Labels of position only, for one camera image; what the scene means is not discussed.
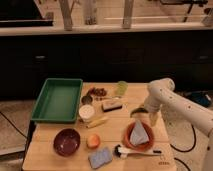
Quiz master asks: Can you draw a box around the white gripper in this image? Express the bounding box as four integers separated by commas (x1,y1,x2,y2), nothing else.
144,96,161,126

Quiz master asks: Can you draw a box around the green pepper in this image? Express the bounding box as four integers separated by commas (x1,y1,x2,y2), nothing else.
130,107,148,118

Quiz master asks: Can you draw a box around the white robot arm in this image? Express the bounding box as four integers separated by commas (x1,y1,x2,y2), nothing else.
144,78,213,171

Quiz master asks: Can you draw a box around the orange bowl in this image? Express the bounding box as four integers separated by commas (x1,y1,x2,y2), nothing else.
122,122,154,152

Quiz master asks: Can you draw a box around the purple bowl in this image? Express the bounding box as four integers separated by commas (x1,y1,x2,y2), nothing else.
53,128,81,157

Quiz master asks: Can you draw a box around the grey folded cloth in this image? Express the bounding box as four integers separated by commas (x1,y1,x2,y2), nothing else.
130,120,149,146

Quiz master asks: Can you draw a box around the brown block eraser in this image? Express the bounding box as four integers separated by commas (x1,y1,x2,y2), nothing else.
102,101,123,112

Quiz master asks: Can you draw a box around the light green cup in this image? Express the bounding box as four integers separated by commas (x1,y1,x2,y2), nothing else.
115,81,128,97

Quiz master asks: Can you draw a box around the wooden spoon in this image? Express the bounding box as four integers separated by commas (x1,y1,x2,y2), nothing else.
95,96,122,101

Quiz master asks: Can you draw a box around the white dish brush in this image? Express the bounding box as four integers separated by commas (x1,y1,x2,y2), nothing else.
114,144,162,158

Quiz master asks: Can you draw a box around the red grapes bunch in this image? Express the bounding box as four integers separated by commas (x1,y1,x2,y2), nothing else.
88,87,107,97

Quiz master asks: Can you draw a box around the orange fruit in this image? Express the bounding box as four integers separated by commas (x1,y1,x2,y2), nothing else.
86,134,101,149

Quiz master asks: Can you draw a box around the white cup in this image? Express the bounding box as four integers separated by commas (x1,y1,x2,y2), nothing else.
79,105,95,122

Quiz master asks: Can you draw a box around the small metal cup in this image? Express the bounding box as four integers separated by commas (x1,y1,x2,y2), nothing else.
81,96,93,105

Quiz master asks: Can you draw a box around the blue sponge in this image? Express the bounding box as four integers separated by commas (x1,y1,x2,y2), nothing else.
88,147,112,169

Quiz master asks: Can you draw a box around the green plastic tray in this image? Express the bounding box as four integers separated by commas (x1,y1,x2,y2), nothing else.
31,78,83,123

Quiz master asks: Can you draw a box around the black cable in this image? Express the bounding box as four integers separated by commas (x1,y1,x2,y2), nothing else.
170,123,198,154

